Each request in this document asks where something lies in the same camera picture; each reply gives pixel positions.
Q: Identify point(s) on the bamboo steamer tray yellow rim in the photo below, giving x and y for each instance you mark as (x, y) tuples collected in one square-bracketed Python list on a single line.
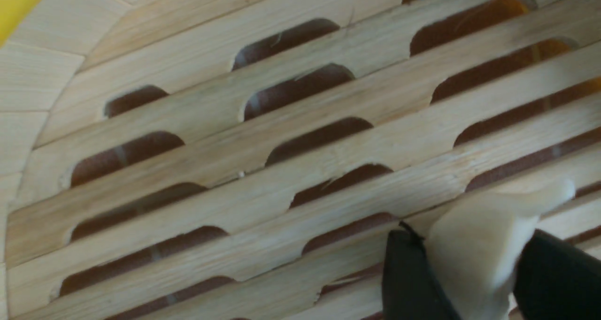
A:
[(246, 159)]

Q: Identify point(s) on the pale dumpling bottom edge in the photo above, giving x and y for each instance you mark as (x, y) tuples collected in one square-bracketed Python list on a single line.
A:
[(474, 248)]

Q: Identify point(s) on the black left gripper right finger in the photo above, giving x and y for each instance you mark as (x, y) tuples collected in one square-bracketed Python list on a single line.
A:
[(557, 281)]

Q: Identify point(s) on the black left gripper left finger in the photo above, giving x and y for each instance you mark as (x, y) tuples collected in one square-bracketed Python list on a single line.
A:
[(410, 291)]

